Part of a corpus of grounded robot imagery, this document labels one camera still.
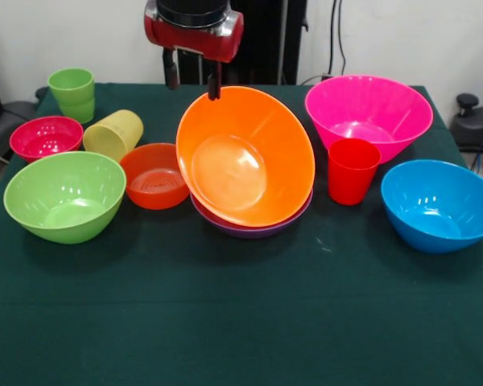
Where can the grey pedestal foot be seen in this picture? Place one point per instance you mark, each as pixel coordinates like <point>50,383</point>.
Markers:
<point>473,128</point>
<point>4,128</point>

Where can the yellow cup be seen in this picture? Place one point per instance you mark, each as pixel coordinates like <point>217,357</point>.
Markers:
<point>112,134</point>

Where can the blue bowl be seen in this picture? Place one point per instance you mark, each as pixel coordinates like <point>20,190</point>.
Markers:
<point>438,209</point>

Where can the purple bowl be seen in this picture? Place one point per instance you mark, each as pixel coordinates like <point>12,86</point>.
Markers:
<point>249,232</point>

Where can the small crimson bowl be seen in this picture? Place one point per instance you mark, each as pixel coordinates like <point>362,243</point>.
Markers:
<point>44,136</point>

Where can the large pink bowl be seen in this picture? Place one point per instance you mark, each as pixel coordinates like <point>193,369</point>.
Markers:
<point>370,108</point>

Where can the dark green tablecloth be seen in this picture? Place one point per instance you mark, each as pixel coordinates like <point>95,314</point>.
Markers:
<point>241,313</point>

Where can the red cup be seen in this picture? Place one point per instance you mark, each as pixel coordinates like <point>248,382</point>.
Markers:
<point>352,177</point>

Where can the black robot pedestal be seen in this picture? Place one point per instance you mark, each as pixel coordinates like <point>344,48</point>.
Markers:
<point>265,40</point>

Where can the small orange-red bowl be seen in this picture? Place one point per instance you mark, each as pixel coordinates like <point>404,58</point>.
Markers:
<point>153,189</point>

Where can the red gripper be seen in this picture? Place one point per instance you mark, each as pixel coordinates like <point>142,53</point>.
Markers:
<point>197,40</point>

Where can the green cup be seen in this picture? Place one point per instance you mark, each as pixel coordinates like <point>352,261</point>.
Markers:
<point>72,92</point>

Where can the large orange bowl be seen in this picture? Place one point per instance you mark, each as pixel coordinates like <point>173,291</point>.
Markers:
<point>241,161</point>

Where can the light green bowl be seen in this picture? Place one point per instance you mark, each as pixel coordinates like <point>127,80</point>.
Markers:
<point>64,201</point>

